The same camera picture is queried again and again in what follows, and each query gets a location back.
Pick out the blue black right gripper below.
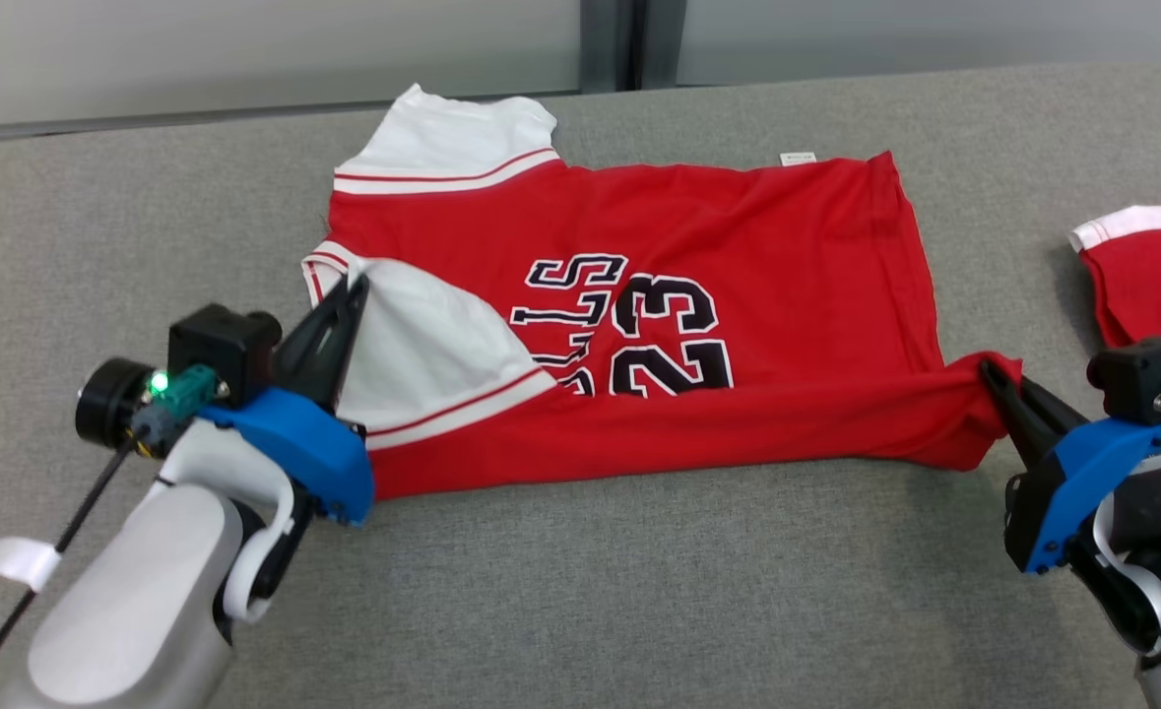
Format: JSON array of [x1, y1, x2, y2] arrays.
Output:
[[978, 358, 1161, 577]]

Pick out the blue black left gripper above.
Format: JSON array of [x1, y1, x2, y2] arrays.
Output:
[[194, 273, 377, 528]]

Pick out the red shorts with white band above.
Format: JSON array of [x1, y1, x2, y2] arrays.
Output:
[[1068, 204, 1161, 382]]

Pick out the red jersey with white sleeves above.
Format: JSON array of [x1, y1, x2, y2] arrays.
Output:
[[300, 83, 1025, 501]]

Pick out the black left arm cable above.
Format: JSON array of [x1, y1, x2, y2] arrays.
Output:
[[0, 364, 220, 709]]

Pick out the grey vertical wall post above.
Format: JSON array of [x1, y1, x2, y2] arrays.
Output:
[[579, 0, 688, 96]]

